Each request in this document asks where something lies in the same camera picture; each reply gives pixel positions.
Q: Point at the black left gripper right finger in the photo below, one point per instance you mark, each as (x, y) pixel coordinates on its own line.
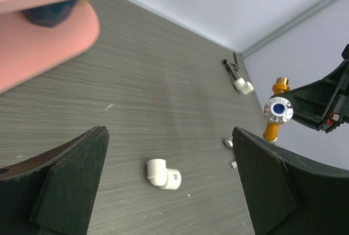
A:
(287, 193)

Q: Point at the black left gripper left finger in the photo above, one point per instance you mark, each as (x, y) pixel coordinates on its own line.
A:
(54, 192)

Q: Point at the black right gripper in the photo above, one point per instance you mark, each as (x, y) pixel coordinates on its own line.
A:
(323, 105)

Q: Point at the orange faucet with chrome knob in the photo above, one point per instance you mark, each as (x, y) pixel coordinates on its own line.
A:
(277, 110)

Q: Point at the white PVC elbow fitting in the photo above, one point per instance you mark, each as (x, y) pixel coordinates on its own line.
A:
(161, 176)

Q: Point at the dark faucet with white elbow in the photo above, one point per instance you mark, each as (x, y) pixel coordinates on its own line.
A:
(240, 84)

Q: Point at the pink three-tier shelf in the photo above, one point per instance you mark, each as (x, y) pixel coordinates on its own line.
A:
(28, 50)

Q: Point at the dark blue mug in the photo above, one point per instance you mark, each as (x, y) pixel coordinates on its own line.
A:
(50, 15)

